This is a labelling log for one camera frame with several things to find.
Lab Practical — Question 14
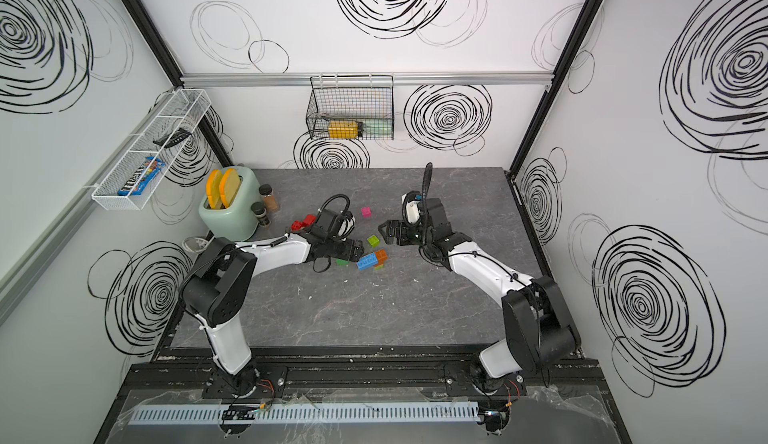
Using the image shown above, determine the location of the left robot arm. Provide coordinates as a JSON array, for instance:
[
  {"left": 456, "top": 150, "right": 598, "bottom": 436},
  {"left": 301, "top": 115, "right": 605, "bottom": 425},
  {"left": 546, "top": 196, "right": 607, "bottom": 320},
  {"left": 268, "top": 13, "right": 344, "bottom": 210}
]
[{"left": 180, "top": 209, "right": 364, "bottom": 397}]

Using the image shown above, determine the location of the blue candy packet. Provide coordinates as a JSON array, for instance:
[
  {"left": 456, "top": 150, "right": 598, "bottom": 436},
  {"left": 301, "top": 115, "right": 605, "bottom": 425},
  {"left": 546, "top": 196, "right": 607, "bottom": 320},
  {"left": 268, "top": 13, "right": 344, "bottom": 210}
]
[{"left": 117, "top": 156, "right": 165, "bottom": 196}]

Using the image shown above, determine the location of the yellow toast slice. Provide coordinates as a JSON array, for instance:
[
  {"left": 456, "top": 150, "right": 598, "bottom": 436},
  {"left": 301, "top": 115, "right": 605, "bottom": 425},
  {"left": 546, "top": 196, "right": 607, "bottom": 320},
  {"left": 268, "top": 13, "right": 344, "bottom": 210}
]
[
  {"left": 206, "top": 169, "right": 223, "bottom": 209},
  {"left": 219, "top": 168, "right": 241, "bottom": 208}
]

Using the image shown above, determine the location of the white wire wall shelf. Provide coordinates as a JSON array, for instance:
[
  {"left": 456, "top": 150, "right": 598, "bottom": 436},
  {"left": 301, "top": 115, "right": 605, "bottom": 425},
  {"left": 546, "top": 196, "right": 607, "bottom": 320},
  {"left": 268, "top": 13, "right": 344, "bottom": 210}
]
[{"left": 91, "top": 88, "right": 211, "bottom": 211}]

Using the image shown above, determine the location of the yellow item in basket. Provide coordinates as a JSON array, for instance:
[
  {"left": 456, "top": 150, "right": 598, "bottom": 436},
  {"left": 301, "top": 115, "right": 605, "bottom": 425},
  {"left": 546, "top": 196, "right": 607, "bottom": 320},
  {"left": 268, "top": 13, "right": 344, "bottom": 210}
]
[{"left": 327, "top": 120, "right": 361, "bottom": 139}]

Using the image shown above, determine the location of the yellow toast slice left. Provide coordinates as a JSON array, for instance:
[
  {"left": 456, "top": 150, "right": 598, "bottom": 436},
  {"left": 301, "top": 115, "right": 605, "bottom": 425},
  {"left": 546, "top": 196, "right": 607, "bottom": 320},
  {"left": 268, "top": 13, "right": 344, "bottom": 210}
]
[{"left": 206, "top": 169, "right": 223, "bottom": 209}]

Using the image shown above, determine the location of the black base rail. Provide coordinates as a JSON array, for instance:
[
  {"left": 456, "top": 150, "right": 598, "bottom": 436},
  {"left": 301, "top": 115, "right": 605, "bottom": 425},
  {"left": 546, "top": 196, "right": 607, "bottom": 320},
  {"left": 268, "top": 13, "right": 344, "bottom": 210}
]
[{"left": 117, "top": 346, "right": 610, "bottom": 401}]

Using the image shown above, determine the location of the red lego brick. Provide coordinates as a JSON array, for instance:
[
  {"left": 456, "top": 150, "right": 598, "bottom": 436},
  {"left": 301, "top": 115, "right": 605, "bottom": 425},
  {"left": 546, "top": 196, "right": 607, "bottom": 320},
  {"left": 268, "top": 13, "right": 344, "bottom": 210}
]
[{"left": 290, "top": 214, "right": 316, "bottom": 232}]

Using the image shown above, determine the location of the yellow toast slice right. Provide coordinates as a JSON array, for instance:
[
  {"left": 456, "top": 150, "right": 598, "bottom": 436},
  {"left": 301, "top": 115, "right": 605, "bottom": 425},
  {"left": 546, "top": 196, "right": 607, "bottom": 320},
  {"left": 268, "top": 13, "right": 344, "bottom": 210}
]
[{"left": 219, "top": 168, "right": 241, "bottom": 208}]

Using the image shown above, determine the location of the mint green toaster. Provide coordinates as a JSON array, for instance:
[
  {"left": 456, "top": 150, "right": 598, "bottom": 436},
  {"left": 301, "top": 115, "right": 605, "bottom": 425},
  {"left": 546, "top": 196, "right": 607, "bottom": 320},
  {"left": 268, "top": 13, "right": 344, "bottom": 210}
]
[{"left": 198, "top": 166, "right": 261, "bottom": 241}]

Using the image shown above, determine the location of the white slotted cable duct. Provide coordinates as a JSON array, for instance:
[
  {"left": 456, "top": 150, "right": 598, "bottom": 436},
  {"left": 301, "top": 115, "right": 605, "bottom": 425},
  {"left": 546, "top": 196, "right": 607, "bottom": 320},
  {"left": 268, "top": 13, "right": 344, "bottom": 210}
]
[{"left": 128, "top": 402, "right": 481, "bottom": 425}]

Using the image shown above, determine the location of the orange lego brick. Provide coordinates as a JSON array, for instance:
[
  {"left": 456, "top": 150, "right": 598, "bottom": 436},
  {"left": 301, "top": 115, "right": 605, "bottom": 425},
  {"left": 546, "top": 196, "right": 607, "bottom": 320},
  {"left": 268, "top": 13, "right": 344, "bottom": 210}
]
[{"left": 375, "top": 249, "right": 388, "bottom": 264}]

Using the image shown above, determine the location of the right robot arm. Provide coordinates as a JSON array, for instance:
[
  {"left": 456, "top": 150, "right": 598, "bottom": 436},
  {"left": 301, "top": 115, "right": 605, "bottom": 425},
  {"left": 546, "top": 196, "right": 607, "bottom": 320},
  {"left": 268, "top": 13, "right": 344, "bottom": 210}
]
[{"left": 378, "top": 191, "right": 581, "bottom": 379}]

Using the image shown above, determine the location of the black wire wall basket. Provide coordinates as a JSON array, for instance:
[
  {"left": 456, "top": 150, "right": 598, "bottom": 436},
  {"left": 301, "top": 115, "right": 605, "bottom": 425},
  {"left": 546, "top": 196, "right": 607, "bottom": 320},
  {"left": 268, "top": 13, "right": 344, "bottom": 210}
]
[{"left": 305, "top": 74, "right": 395, "bottom": 140}]

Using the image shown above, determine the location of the dark pepper jar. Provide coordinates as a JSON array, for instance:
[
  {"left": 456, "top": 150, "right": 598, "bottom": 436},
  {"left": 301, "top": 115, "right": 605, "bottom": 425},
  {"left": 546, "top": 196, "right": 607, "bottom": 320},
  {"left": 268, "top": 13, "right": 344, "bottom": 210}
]
[{"left": 251, "top": 201, "right": 271, "bottom": 227}]

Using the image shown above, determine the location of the blue lego brick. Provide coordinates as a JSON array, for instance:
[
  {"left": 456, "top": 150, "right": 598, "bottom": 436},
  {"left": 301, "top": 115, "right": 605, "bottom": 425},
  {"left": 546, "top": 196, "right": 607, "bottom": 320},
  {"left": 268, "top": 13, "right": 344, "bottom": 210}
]
[{"left": 357, "top": 253, "right": 379, "bottom": 270}]

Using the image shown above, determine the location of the black remote control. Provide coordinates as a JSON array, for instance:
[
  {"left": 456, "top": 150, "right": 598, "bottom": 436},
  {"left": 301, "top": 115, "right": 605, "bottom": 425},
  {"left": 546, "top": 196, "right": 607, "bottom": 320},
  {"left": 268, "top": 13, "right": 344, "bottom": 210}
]
[{"left": 153, "top": 128, "right": 191, "bottom": 149}]

